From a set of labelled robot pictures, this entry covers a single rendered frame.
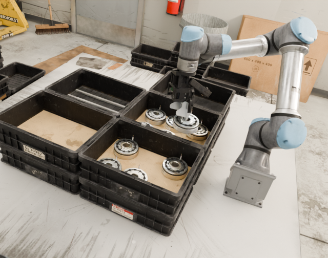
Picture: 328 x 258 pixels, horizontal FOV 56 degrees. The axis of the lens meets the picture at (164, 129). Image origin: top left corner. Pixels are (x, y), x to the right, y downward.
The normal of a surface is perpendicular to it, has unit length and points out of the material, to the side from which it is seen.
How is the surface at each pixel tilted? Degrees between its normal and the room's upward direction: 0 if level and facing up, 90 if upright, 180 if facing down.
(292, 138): 58
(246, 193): 90
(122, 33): 90
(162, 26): 90
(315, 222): 0
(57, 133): 0
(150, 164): 0
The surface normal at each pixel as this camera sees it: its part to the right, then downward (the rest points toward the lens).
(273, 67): -0.26, 0.29
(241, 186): -0.31, 0.51
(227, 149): 0.14, -0.81
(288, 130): 0.34, 0.06
